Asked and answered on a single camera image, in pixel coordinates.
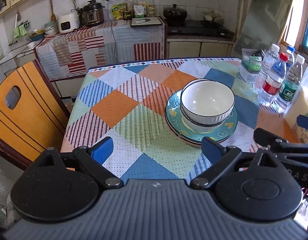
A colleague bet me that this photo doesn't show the pink cartoon plate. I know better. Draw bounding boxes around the pink cartoon plate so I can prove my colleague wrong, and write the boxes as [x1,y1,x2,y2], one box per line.
[165,119,229,147]

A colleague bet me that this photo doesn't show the white ribbed bowl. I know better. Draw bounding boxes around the white ribbed bowl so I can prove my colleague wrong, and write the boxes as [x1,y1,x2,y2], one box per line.
[180,79,235,113]
[180,105,234,134]

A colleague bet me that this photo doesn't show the teal egg plate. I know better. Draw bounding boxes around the teal egg plate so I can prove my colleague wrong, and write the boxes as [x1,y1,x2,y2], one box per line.
[165,90,238,145]

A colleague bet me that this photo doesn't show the water bottle green label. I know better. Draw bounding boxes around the water bottle green label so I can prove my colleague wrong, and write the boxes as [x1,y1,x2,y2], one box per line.
[272,54,305,113]

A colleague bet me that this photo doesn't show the water bottle red label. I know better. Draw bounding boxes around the water bottle red label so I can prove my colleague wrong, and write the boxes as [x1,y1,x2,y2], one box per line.
[258,53,288,107]

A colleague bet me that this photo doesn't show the water bottle blue cap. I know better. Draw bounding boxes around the water bottle blue cap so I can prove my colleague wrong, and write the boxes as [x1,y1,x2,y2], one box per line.
[285,45,295,69]

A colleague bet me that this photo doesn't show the clear plastic basket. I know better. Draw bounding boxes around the clear plastic basket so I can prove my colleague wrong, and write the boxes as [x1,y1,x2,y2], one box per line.
[238,48,265,83]

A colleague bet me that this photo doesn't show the clear water bottle white cap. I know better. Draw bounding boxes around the clear water bottle white cap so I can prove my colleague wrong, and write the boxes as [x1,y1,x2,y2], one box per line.
[253,44,280,94]

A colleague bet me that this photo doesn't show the orange wooden chair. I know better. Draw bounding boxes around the orange wooden chair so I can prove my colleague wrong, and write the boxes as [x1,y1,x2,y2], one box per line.
[0,60,70,170]

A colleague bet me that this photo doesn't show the striped counter cloth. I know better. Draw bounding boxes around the striped counter cloth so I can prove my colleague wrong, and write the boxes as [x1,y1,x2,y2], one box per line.
[36,20,166,81]

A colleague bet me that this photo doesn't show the beige cabinet doors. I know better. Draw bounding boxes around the beige cabinet doors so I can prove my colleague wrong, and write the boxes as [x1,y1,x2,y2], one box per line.
[166,38,234,58]

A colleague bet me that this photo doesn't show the black gas stove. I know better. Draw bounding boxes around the black gas stove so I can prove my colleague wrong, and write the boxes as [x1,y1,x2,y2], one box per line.
[166,20,234,40]

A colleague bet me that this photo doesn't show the white rice cooker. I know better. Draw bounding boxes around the white rice cooker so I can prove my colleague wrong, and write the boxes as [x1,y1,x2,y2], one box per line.
[58,11,80,34]

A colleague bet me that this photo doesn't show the black pressure cooker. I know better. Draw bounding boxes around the black pressure cooker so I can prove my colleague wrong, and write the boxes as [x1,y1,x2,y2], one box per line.
[83,0,104,27]

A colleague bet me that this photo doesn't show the yellow seasoning bag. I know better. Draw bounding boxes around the yellow seasoning bag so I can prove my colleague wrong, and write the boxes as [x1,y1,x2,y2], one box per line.
[111,3,123,20]

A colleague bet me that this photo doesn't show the black cooking pot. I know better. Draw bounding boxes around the black cooking pot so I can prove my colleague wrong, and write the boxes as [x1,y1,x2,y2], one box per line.
[163,4,188,21]

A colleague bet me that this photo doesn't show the black cutting board tray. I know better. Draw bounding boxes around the black cutting board tray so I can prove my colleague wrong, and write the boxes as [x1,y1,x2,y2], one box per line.
[130,16,163,27]

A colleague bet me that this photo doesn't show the cooking oil bottle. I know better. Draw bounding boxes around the cooking oil bottle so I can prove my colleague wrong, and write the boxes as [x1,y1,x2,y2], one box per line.
[147,0,156,17]

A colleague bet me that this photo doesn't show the black power cable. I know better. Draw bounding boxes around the black power cable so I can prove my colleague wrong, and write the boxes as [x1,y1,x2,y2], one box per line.
[90,0,120,63]

